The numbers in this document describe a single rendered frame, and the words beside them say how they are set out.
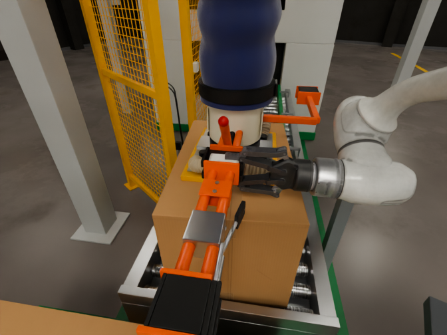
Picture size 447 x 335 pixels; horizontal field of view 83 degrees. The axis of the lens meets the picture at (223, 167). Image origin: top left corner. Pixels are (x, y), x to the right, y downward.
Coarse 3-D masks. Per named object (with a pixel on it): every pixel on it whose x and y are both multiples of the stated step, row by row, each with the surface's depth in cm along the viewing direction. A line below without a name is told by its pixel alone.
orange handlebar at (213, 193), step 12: (312, 108) 88; (264, 120) 84; (276, 120) 83; (288, 120) 83; (300, 120) 82; (312, 120) 81; (240, 132) 73; (240, 144) 69; (204, 180) 54; (216, 180) 54; (228, 180) 54; (204, 192) 50; (216, 192) 51; (228, 192) 51; (204, 204) 49; (216, 204) 51; (228, 204) 50; (180, 252) 40; (192, 252) 40; (216, 252) 40; (180, 264) 38; (204, 264) 38
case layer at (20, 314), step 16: (0, 304) 87; (16, 304) 87; (0, 320) 82; (16, 320) 82; (32, 320) 82; (48, 320) 82; (64, 320) 82; (80, 320) 82; (96, 320) 82; (112, 320) 82
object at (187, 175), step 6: (204, 132) 100; (198, 150) 87; (204, 150) 83; (186, 168) 79; (186, 174) 77; (192, 174) 77; (198, 174) 77; (186, 180) 77; (192, 180) 76; (198, 180) 76
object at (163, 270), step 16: (160, 272) 35; (176, 272) 35; (192, 272) 35; (160, 288) 33; (176, 288) 33; (192, 288) 33; (208, 288) 33; (160, 304) 31; (176, 304) 31; (192, 304) 31; (160, 320) 30; (176, 320) 30; (192, 320) 30
